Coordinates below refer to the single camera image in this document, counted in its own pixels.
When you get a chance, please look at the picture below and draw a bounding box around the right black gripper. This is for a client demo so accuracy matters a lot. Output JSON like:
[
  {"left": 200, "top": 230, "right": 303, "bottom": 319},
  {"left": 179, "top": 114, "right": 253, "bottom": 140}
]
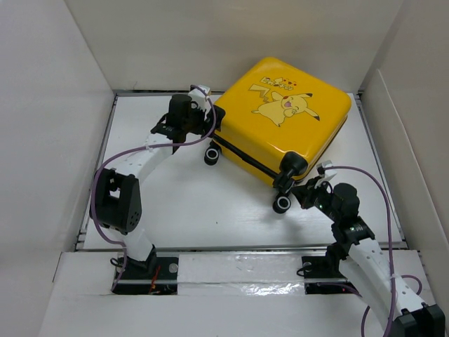
[{"left": 289, "top": 176, "right": 340, "bottom": 222}]

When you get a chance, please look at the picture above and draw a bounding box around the yellow hard-shell suitcase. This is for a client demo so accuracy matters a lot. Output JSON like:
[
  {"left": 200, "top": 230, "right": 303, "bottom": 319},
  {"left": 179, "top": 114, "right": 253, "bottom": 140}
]
[{"left": 204, "top": 57, "right": 351, "bottom": 213}]

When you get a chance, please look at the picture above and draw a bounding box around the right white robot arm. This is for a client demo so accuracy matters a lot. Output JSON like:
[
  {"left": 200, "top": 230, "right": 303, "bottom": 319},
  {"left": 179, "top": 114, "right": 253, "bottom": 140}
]
[{"left": 292, "top": 179, "right": 445, "bottom": 336}]

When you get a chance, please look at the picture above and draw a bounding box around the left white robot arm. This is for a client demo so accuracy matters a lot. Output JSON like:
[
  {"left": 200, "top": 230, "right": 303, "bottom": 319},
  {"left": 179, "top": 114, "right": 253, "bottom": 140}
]
[{"left": 90, "top": 86, "right": 219, "bottom": 279}]

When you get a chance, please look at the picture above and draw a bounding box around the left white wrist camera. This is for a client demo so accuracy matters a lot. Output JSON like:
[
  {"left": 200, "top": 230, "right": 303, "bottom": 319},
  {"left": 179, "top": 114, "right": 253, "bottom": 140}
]
[{"left": 188, "top": 85, "right": 210, "bottom": 110}]

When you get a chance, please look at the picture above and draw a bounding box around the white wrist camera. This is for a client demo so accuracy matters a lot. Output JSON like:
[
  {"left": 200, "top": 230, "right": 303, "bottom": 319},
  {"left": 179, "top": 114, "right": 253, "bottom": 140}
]
[
  {"left": 188, "top": 85, "right": 210, "bottom": 110},
  {"left": 314, "top": 160, "right": 337, "bottom": 189}
]

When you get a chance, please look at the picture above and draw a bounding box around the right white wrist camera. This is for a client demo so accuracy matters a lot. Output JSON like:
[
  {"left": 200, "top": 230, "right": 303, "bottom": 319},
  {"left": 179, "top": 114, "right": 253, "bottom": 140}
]
[{"left": 314, "top": 160, "right": 337, "bottom": 189}]

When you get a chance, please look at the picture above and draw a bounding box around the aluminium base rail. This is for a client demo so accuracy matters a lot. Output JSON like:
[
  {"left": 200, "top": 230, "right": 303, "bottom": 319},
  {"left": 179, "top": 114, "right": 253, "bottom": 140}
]
[{"left": 75, "top": 242, "right": 408, "bottom": 292}]

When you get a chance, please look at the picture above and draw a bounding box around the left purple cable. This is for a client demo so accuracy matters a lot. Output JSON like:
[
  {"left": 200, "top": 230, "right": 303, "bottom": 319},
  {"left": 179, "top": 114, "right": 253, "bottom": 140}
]
[{"left": 91, "top": 86, "right": 217, "bottom": 292}]

